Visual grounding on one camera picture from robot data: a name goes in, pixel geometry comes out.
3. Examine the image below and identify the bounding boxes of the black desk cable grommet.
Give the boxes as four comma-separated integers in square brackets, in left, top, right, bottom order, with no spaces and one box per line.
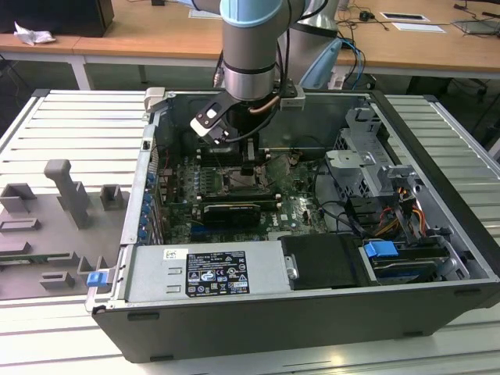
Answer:
[380,11,427,22]

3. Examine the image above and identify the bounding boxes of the blue cable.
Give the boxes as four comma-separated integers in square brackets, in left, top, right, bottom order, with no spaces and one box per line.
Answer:
[338,37,369,91]

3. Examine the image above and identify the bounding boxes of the grey power supply unit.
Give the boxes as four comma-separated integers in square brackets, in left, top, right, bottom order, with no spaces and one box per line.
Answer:
[125,239,293,305]

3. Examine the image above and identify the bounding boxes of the grey parts rack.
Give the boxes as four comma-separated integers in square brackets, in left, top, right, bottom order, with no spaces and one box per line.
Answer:
[0,159,132,302]

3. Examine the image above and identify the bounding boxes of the grey metal disk bay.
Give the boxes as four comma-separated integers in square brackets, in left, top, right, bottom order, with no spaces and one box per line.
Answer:
[323,106,422,201]

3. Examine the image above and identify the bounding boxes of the black graphics card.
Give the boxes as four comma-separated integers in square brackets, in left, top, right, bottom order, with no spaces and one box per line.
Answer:
[202,202,262,230]

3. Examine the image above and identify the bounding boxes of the orange yellow red wires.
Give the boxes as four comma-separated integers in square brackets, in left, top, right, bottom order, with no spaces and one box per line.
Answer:
[375,186,427,238]

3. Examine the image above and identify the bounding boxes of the blue case latch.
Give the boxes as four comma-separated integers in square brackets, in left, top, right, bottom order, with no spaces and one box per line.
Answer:
[86,270,108,288]

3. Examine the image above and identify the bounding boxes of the wooden desk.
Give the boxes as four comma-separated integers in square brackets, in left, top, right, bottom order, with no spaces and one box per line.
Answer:
[73,0,500,81]
[0,32,98,91]

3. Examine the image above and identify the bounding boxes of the crumpled white paper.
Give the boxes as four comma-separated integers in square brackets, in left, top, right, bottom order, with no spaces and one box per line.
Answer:
[12,20,56,48]

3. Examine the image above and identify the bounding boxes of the black open PC case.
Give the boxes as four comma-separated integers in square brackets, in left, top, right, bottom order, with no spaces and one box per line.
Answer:
[84,86,500,363]

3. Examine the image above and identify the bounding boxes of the green motherboard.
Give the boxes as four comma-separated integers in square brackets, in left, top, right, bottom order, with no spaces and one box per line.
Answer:
[155,150,355,244]

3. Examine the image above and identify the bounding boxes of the grey case corner latch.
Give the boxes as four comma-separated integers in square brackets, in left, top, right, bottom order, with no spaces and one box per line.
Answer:
[143,86,173,115]

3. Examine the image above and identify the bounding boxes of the blue disk carrier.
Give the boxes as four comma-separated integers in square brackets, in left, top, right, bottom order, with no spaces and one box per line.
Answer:
[362,241,397,259]

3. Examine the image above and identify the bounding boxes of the pale blue teach pendant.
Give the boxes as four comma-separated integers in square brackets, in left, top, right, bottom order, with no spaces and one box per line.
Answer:
[298,37,343,89]

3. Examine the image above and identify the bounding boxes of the CPU socket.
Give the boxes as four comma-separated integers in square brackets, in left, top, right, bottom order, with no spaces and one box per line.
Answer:
[221,164,273,195]

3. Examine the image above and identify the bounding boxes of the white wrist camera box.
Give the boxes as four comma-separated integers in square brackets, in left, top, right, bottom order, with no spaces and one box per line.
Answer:
[189,97,232,146]

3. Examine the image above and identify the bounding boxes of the black RAM slot row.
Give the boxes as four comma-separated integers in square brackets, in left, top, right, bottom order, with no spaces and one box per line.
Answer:
[198,144,271,166]
[199,192,281,209]

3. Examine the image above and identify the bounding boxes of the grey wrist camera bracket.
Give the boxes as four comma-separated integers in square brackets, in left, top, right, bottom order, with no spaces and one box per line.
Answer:
[278,79,306,111]

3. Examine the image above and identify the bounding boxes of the black plastic shroud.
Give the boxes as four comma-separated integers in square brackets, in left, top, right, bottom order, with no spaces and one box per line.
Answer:
[278,234,371,291]

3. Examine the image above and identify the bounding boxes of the black cable inside case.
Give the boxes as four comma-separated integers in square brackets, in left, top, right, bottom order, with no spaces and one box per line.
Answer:
[314,159,370,238]

